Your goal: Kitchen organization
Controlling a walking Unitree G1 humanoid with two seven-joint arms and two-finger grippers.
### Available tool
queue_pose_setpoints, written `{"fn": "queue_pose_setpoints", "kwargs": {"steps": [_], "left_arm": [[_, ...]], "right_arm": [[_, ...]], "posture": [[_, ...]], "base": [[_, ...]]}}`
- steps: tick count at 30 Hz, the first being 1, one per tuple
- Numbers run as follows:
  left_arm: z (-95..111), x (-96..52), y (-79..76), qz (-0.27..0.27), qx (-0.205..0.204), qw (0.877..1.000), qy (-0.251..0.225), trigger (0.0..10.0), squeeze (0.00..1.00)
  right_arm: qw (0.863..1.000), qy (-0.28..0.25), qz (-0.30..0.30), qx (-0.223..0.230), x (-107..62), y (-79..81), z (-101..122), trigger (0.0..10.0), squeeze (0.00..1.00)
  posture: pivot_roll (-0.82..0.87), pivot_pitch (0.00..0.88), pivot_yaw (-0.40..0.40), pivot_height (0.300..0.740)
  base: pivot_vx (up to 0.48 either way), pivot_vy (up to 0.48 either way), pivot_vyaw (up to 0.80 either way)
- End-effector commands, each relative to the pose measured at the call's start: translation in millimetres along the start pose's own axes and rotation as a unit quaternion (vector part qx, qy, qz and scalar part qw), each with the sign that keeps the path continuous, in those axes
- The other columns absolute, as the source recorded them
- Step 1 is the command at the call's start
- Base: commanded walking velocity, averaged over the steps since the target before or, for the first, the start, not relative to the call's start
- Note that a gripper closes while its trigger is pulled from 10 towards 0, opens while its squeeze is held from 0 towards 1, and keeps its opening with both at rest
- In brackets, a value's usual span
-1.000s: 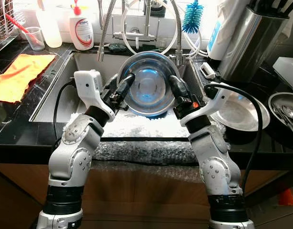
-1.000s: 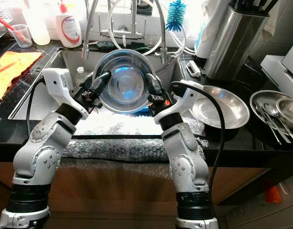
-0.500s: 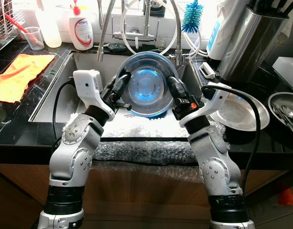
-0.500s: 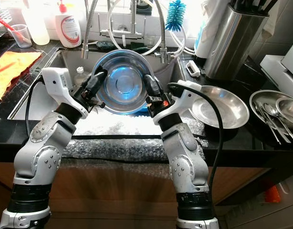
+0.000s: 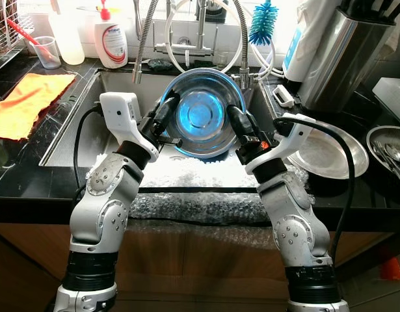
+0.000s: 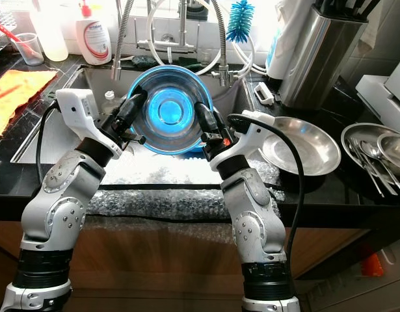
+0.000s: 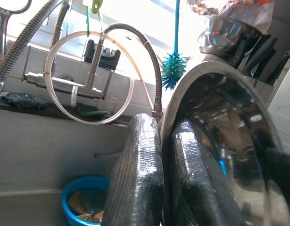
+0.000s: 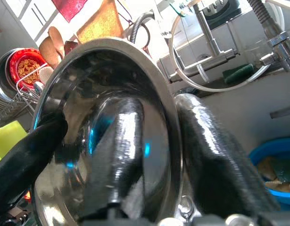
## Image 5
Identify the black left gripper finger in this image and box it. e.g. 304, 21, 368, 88
155, 93, 178, 124
162, 96, 182, 127

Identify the steel bowl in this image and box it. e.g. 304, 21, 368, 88
162, 67, 248, 159

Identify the steel kitchen sink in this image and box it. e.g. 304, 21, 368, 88
40, 68, 278, 189

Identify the small white plastic holder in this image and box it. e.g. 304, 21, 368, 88
273, 84, 297, 109

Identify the steel tap body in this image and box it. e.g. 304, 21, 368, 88
154, 0, 217, 59

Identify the white plastic tube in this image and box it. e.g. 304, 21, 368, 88
164, 0, 278, 79

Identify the clear bubble wrap sheet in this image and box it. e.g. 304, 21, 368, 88
127, 156, 312, 226

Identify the round steel plate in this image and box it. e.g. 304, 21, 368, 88
287, 120, 370, 180
366, 125, 400, 187

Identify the white red dish soap bottle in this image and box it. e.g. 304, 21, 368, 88
94, 3, 129, 69

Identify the teal bottle brush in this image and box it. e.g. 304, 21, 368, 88
248, 0, 279, 46

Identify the white water filter blue label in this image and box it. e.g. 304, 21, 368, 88
282, 0, 332, 82

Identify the steel knife holder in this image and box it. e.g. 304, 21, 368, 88
300, 0, 400, 114

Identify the translucent white bottle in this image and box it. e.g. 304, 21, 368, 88
49, 0, 85, 66

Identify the clear plastic cup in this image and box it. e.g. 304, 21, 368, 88
31, 36, 62, 69

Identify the orange cleaning cloth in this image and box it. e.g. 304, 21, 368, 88
0, 73, 77, 141

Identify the wooden base cabinet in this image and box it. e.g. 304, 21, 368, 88
0, 221, 400, 312

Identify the white appliance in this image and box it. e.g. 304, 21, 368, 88
372, 78, 400, 124

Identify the red plastic utensil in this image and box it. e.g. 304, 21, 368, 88
6, 18, 44, 53

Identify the small orange object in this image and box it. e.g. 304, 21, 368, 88
380, 255, 400, 281

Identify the grey drawer unit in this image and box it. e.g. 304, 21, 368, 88
375, 276, 400, 312

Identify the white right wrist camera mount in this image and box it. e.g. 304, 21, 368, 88
244, 117, 317, 176

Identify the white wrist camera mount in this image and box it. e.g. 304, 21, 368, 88
244, 117, 317, 176
99, 92, 160, 163

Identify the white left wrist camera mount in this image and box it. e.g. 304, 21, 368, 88
99, 92, 160, 163

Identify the flexible steel spray hose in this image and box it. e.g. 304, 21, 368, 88
231, 0, 254, 92

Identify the steel wire dish rack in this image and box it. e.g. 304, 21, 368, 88
0, 0, 25, 56

